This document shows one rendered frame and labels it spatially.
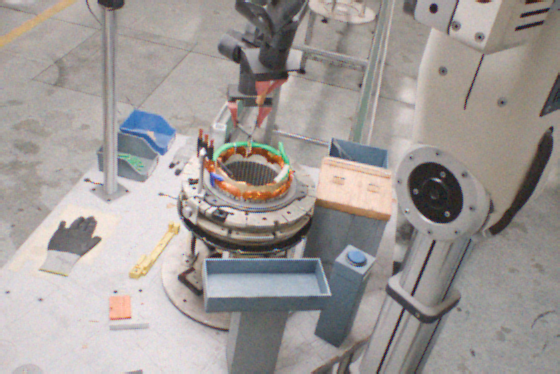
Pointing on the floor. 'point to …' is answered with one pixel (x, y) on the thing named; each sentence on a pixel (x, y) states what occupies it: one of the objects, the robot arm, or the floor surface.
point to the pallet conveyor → (328, 63)
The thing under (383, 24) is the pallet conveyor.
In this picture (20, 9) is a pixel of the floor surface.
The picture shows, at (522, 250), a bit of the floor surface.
